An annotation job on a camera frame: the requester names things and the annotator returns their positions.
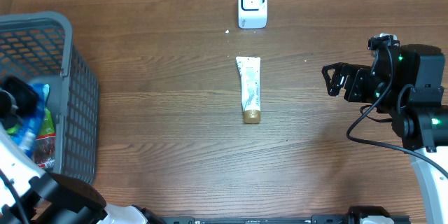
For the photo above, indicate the grey plastic mesh basket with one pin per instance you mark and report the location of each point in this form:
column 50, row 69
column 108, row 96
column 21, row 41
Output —
column 39, row 48

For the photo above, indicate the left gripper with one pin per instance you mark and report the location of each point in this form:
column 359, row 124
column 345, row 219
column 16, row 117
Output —
column 26, row 96

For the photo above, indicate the white barcode scanner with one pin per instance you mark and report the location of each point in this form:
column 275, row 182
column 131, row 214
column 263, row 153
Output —
column 252, row 14

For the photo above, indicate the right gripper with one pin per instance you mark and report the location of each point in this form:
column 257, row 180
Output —
column 355, row 74

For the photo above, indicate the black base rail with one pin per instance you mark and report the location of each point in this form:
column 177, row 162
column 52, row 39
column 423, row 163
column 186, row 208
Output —
column 354, row 215

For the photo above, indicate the blue snack wrapper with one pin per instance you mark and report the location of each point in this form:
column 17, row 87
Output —
column 25, row 137

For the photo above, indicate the white tube gold cap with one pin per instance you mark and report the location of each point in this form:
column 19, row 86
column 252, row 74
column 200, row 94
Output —
column 249, row 71

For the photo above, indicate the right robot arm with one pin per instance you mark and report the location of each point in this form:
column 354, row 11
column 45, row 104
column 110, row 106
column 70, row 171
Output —
column 404, row 82

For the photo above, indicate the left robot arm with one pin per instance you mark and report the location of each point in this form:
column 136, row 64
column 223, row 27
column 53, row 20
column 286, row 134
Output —
column 29, row 194

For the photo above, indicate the green snack bag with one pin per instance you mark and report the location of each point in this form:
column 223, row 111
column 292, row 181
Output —
column 44, row 153

